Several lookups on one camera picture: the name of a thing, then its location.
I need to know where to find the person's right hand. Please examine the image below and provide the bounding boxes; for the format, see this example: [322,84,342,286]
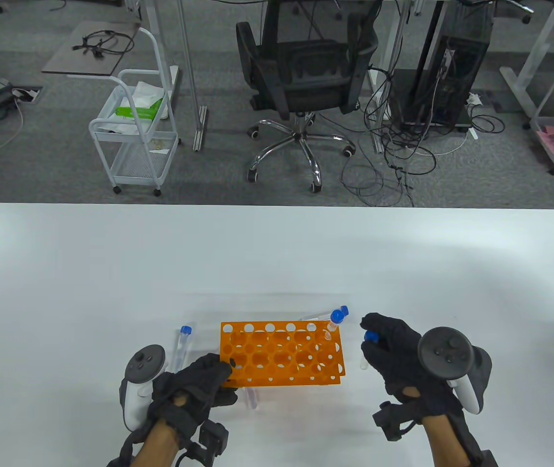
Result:
[359,313,457,419]

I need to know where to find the person's left hand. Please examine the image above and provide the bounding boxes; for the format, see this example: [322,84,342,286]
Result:
[146,353,239,424]

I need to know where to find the orange test tube rack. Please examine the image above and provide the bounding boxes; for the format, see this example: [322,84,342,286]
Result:
[220,321,346,388]

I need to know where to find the person's right forearm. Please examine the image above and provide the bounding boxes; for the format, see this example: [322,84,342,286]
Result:
[423,413,484,467]

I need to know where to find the white and grey VR controller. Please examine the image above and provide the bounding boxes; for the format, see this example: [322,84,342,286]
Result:
[418,327,493,415]
[119,344,168,431]

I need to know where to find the white desk leg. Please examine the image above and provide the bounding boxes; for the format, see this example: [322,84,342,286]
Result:
[178,0,208,152]
[368,0,421,154]

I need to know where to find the green packet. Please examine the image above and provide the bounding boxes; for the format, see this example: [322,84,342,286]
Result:
[114,99,164,121]

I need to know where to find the black computer tower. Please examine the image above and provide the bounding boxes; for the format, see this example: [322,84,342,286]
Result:
[390,33,491,133]

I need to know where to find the white plastic bag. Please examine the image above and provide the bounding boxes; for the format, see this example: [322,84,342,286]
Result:
[133,80,166,108]

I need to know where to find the black office chair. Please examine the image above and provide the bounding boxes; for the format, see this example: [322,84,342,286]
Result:
[235,0,380,193]

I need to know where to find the floor socket box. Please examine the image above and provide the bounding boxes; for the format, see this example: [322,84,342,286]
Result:
[11,86,43,104]

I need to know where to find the grey board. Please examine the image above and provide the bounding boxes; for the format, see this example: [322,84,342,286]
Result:
[42,21,141,77]

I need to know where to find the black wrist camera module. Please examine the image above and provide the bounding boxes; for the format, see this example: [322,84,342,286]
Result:
[179,422,230,467]
[372,400,421,442]

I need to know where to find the thick black cable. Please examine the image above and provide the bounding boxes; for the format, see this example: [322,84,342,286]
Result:
[107,428,151,467]

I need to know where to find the tangle of black cables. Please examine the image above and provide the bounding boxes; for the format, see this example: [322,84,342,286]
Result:
[339,66,506,208]

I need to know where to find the white wire utility cart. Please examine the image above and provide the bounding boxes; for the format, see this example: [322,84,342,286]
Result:
[88,27,181,197]

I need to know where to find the white desk frame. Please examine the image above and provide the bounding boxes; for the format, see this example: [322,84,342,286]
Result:
[500,0,554,117]

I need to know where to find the black cable bundle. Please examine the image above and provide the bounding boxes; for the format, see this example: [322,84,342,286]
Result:
[71,29,135,59]

